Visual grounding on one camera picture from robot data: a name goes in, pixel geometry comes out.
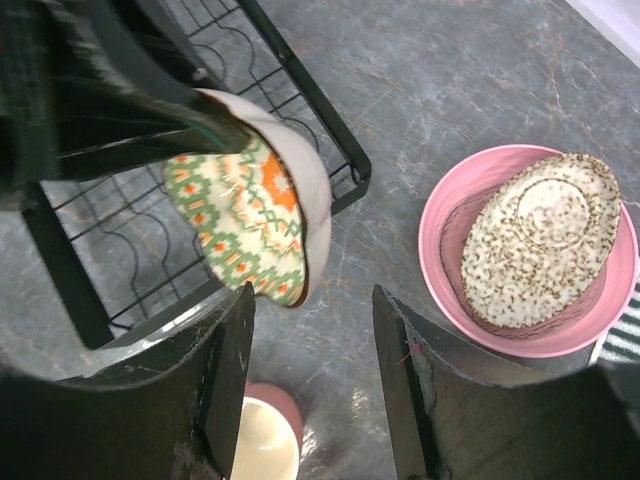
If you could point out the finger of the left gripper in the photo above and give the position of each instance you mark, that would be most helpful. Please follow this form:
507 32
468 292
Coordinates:
93 88

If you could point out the pink mug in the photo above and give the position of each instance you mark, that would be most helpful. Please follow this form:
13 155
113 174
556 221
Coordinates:
270 435

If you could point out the striped towel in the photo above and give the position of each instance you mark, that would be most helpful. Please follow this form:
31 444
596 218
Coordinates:
621 343

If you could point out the black wire dish rack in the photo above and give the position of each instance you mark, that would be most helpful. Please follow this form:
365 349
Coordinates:
154 169

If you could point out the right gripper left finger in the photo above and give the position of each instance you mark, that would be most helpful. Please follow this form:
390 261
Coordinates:
170 412

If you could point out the pink plate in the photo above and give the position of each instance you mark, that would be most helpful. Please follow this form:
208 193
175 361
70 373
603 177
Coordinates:
489 168

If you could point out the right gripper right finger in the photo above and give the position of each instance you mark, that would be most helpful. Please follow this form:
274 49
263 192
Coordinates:
457 411

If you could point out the speckled grey plate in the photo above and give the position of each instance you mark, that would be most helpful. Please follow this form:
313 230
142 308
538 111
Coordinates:
541 240

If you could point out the clear glass plate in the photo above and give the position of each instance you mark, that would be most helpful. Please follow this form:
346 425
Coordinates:
454 232

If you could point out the patterned small bowl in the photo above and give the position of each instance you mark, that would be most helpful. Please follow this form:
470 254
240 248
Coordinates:
262 216

